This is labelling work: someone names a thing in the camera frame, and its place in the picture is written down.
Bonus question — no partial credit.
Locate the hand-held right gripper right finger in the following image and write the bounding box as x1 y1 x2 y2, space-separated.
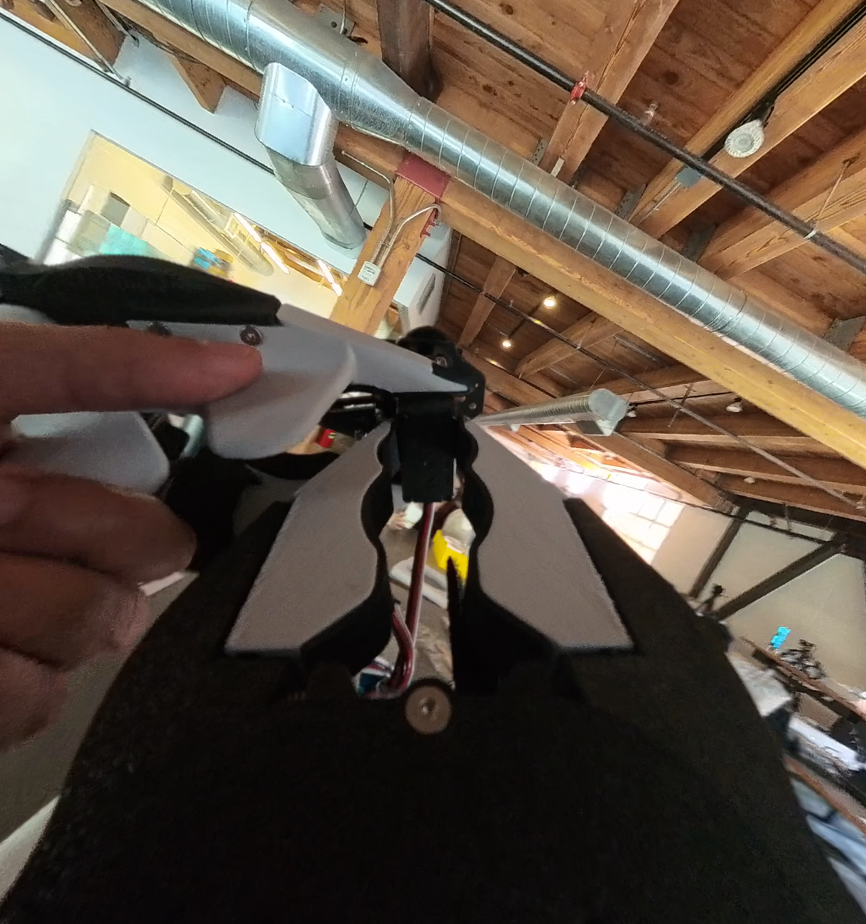
462 428 634 668

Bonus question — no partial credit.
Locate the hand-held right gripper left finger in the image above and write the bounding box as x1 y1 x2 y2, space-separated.
224 423 402 668

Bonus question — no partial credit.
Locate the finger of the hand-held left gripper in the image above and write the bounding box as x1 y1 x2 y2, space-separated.
130 315 473 459

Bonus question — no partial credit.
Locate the red white black servo cable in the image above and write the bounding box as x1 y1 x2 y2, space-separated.
360 497 442 703

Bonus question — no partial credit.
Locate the blue toy robot arm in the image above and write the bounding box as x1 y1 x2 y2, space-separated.
388 327 489 509

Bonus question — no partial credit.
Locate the person's left hand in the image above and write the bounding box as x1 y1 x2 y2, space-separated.
0 321 268 762

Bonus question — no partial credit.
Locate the wooden column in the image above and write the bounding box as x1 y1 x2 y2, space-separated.
331 156 451 337

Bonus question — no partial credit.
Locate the hanging linear lamp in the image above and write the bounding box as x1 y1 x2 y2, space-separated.
475 386 633 438

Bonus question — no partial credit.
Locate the wooden office table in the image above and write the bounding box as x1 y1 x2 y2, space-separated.
751 636 866 730

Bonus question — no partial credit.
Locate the black ceiling pipe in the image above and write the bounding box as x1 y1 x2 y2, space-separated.
425 0 866 293

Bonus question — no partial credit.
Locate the white ceiling sensor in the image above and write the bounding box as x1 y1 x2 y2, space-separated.
724 117 770 161

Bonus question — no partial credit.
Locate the silver ventilation duct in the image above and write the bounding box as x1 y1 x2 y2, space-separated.
137 0 866 434

